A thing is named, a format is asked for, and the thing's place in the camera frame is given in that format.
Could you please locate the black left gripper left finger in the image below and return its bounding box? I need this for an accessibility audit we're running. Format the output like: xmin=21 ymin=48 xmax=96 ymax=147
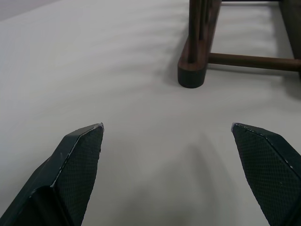
xmin=0 ymin=122 xmax=105 ymax=226

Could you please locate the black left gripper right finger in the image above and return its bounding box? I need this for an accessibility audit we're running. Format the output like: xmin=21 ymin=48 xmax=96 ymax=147
xmin=231 ymin=122 xmax=301 ymax=226

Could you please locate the dark wooden rack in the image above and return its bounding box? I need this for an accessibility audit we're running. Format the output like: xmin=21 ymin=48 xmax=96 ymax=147
xmin=177 ymin=0 xmax=301 ymax=89

